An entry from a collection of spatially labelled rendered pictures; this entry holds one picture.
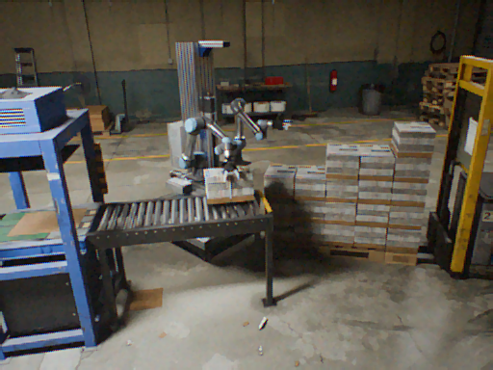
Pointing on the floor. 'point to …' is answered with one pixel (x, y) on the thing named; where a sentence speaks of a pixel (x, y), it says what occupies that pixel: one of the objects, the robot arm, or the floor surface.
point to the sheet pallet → (99, 115)
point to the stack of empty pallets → (445, 75)
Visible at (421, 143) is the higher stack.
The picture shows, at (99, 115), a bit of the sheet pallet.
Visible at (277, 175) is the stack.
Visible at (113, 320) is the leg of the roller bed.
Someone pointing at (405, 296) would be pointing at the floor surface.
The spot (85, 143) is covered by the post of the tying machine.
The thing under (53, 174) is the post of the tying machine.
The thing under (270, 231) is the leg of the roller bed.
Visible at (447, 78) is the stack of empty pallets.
